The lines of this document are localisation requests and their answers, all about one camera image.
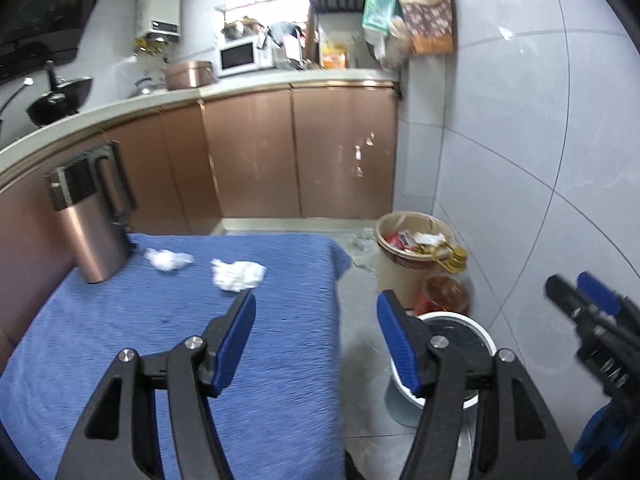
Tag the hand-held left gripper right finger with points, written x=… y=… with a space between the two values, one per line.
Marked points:
x=395 y=340

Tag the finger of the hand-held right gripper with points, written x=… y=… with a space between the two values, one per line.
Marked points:
x=567 y=295
x=597 y=291

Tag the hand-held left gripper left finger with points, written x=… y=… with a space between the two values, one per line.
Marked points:
x=235 y=340

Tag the white trash bin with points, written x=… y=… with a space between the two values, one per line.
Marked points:
x=402 y=407

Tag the person's right hand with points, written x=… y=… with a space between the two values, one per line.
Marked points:
x=605 y=430

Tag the blue fluffy mat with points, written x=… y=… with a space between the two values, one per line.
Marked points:
x=290 y=360

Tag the beige plastic bucket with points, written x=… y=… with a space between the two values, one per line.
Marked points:
x=395 y=280

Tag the large crumpled white tissue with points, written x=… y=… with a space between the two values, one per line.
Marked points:
x=237 y=275

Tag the clear plastic bag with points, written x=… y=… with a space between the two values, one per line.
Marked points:
x=362 y=252

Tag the gold snack packaging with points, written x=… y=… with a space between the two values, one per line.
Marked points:
x=452 y=260

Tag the small crumpled white tissue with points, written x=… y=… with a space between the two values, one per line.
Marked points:
x=167 y=260

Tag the copper kitchen base cabinets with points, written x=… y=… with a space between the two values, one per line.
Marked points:
x=250 y=160

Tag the white kitchen countertop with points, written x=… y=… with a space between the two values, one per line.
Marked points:
x=150 y=105

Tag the copper metal box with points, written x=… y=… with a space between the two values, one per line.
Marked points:
x=190 y=75

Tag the silver pot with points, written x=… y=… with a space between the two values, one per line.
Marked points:
x=145 y=86

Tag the white microwave oven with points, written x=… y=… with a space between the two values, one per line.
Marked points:
x=237 y=57

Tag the yellow food package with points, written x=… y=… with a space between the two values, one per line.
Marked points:
x=334 y=57

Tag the white plastic bag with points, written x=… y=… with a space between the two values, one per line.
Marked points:
x=395 y=45

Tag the black frying pan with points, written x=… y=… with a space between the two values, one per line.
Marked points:
x=55 y=105

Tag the beige floral cloth bag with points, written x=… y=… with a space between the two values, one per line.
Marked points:
x=425 y=0

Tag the green plastic bag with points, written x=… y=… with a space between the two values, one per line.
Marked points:
x=380 y=7

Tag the white water heater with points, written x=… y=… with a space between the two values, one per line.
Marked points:
x=162 y=10

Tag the black range hood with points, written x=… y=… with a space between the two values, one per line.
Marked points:
x=45 y=10

